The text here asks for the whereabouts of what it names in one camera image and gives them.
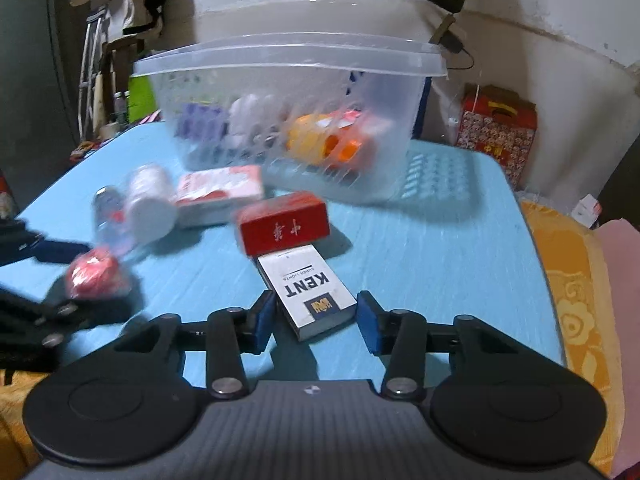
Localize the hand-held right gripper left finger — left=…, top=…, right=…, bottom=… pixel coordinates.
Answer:
left=115, top=290, right=277, bottom=401

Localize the purple plastic item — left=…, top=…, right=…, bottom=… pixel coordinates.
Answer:
left=174, top=101, right=229, bottom=157

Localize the grey cabinet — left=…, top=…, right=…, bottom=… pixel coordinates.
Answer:
left=0, top=0, right=90, bottom=213

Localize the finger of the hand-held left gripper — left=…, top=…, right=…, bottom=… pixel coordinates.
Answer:
left=0, top=220, right=92, bottom=264
left=0, top=287, right=91, bottom=373

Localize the clear plastic storage container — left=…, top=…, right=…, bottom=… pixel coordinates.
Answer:
left=131, top=32, right=449, bottom=206

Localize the clear bottle with red label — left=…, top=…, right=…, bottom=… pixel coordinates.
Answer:
left=91, top=185, right=138, bottom=257

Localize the white cigarette pack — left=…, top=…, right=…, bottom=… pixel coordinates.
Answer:
left=256, top=244, right=360, bottom=343

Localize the metal crutch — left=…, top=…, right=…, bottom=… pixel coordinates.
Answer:
left=75, top=7, right=109, bottom=142

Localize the red cigarette box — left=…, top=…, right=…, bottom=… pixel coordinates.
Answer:
left=236, top=191, right=331, bottom=258

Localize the pink and white carton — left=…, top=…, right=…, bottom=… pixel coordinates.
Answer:
left=174, top=164, right=266, bottom=227

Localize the red patterned gift box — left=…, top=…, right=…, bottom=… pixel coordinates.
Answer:
left=454, top=84, right=539, bottom=192

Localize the white plastic bottle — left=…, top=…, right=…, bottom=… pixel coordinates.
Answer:
left=124, top=164, right=179, bottom=242

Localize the green box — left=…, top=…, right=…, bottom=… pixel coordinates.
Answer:
left=127, top=76, right=157, bottom=124

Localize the small white box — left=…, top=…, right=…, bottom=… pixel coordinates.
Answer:
left=572, top=194, right=604, bottom=231

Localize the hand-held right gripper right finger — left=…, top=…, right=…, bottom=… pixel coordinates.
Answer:
left=356, top=291, right=523, bottom=401

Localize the red snack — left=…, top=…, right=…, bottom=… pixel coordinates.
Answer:
left=65, top=247, right=132, bottom=306

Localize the pink cloth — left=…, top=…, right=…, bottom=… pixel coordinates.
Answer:
left=599, top=219, right=640, bottom=480

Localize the white plastic item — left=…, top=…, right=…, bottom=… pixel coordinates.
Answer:
left=227, top=94, right=289, bottom=150

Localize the black charger with cable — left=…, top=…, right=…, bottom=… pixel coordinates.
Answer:
left=429, top=12, right=476, bottom=72

